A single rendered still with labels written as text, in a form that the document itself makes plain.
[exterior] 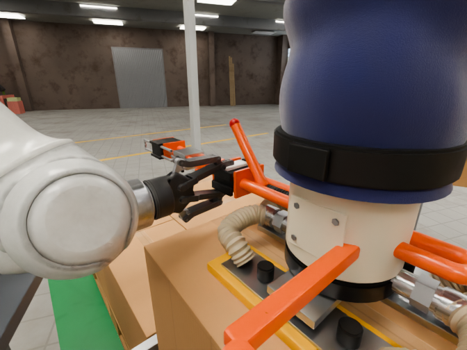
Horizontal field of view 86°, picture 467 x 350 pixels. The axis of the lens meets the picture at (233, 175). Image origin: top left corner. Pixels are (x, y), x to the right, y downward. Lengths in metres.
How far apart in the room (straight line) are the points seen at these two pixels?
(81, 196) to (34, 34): 16.13
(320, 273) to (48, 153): 0.28
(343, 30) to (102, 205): 0.26
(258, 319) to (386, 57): 0.25
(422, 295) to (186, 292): 0.33
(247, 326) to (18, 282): 0.81
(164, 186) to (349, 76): 0.33
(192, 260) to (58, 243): 0.33
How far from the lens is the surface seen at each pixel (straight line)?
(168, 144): 0.80
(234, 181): 0.51
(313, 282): 0.28
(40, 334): 1.91
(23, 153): 0.28
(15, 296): 0.92
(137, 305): 1.04
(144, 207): 0.43
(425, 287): 0.41
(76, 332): 1.82
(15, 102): 14.92
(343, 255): 0.32
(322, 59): 0.29
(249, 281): 0.44
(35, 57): 16.28
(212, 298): 0.45
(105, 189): 0.22
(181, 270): 0.50
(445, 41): 0.30
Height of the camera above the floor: 1.27
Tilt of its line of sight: 20 degrees down
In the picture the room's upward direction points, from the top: straight up
